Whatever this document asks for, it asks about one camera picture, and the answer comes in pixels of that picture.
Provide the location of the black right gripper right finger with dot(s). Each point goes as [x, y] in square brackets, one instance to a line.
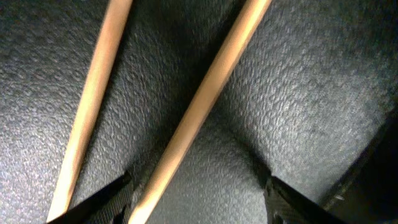
[286, 205]

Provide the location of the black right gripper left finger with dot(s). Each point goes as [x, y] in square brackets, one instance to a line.
[108, 205]

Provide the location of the wooden chopstick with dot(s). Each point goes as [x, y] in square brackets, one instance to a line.
[199, 108]
[89, 106]

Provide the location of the round black tray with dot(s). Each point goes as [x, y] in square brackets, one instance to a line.
[312, 101]

